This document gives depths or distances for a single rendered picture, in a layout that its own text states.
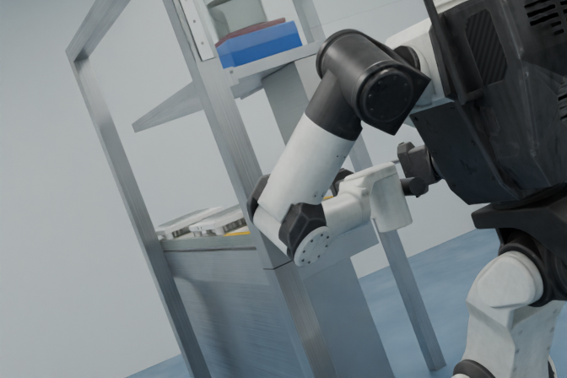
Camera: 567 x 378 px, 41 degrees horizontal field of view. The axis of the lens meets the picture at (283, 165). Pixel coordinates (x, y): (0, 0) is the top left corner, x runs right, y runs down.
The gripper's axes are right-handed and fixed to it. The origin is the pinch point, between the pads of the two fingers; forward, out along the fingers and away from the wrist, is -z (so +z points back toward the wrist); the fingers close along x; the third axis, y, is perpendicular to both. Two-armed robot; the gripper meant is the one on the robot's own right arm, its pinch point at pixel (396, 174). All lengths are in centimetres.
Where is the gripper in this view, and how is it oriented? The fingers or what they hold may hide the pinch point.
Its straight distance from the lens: 171.3
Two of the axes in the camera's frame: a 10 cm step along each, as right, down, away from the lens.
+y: 5.0, -2.2, 8.4
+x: 3.5, 9.4, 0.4
